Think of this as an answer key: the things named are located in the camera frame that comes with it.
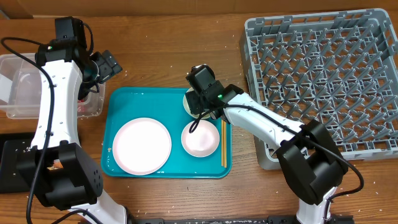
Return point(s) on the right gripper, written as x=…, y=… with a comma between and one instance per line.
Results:
x=195, y=99

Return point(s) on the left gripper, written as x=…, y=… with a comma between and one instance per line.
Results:
x=108, y=65

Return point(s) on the pale green bowl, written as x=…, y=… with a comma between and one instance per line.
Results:
x=187, y=109

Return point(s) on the small white plate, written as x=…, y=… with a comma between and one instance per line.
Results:
x=203, y=142

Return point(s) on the red snack wrapper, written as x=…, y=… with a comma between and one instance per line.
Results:
x=82, y=106

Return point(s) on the large white plate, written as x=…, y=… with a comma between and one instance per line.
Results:
x=142, y=146

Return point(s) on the orange carrot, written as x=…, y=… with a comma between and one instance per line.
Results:
x=55, y=165

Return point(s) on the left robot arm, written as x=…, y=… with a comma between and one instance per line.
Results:
x=59, y=172

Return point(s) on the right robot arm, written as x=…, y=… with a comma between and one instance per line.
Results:
x=311, y=163

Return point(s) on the clear plastic waste bin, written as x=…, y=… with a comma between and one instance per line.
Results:
x=21, y=90

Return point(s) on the black waste tray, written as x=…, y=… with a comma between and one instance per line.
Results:
x=11, y=144

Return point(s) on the grey dishwasher rack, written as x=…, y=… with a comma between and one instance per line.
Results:
x=339, y=68

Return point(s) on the teal plastic serving tray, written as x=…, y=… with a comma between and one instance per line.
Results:
x=166, y=106

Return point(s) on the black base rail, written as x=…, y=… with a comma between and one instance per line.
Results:
x=286, y=219

